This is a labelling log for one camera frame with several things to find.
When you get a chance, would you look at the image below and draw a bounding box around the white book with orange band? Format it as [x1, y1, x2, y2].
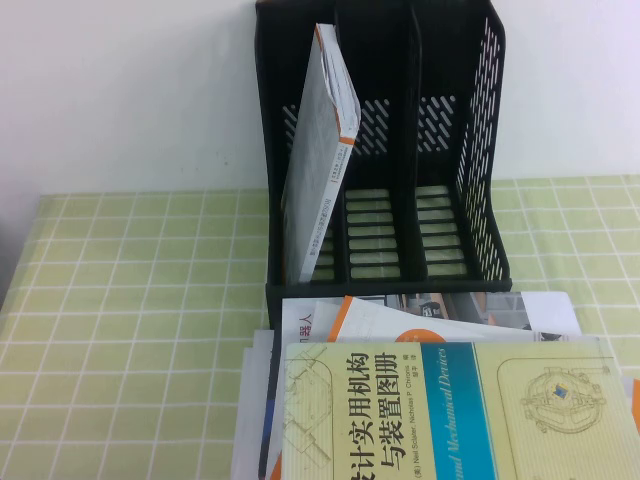
[327, 295, 587, 347]

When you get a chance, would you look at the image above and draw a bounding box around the yellow mechanical devices book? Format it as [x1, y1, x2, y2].
[280, 340, 640, 480]

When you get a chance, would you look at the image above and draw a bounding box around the black plastic book holder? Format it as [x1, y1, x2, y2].
[253, 0, 514, 332]

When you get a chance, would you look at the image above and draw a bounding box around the dark blue book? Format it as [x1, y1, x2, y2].
[256, 329, 287, 480]

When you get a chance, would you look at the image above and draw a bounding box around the white paper stack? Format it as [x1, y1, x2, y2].
[230, 328, 277, 480]

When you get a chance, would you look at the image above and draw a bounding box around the white book with orange trim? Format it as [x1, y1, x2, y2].
[280, 22, 362, 285]

